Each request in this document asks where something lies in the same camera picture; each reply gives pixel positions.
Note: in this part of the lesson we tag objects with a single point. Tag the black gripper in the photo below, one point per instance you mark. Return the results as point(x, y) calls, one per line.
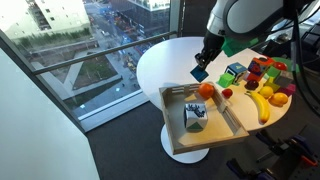
point(213, 45)

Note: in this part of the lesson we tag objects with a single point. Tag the blue block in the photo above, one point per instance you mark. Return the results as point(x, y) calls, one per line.
point(199, 74)

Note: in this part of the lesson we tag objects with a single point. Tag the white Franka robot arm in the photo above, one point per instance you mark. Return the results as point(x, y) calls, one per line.
point(250, 16)

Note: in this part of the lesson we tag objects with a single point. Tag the bright green block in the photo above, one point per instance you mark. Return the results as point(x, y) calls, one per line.
point(226, 80)

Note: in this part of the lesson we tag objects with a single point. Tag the light green block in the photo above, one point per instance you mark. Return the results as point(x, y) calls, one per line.
point(272, 72)

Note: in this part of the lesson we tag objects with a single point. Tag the wooden tray box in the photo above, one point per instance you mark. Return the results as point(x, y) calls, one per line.
point(213, 133)

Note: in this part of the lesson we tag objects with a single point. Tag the yellow block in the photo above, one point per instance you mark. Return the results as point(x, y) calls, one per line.
point(271, 84)

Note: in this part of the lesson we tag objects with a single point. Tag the gray block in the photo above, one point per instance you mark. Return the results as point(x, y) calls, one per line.
point(283, 79)

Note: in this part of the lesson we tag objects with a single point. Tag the magenta block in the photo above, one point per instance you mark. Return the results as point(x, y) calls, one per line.
point(289, 89)

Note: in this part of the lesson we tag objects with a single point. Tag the orange fruit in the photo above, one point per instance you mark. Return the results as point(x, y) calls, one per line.
point(206, 90)

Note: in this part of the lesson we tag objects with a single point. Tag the blue white number cube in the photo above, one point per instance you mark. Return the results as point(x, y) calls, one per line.
point(237, 70)

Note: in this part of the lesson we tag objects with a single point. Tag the small red fruit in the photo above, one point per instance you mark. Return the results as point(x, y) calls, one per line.
point(227, 93)

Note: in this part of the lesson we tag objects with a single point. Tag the dark purple plum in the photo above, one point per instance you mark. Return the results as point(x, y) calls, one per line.
point(251, 84)

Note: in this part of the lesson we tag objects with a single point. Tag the white black printed toy cube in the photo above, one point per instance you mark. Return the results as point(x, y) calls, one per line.
point(195, 116)

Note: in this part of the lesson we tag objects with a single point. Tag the red orange soft cube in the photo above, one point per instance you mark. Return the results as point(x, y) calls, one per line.
point(258, 68)

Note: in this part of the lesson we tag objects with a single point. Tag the yellow lemon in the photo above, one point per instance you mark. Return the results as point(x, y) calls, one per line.
point(266, 92)

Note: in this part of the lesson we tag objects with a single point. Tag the yellow banana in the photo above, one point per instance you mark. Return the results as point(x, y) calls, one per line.
point(261, 106)

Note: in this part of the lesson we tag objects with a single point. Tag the red tomato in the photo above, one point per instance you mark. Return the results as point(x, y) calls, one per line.
point(280, 66)

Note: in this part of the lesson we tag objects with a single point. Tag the orange-yellow lemon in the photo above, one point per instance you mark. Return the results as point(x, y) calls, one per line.
point(278, 99)

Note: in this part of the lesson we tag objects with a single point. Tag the green plate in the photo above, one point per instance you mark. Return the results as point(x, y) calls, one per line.
point(289, 66)

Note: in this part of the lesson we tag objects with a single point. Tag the dark window railing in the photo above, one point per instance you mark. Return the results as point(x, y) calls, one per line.
point(100, 53)

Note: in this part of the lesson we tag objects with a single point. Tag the black chair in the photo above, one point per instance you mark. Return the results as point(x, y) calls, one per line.
point(310, 41)

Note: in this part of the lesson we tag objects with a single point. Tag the blue black clamp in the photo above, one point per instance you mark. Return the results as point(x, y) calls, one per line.
point(240, 168)

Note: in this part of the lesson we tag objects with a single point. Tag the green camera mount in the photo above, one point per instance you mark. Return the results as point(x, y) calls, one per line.
point(233, 46)

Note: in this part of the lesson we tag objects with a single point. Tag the white table pedestal base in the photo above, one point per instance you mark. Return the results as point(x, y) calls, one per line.
point(190, 156)

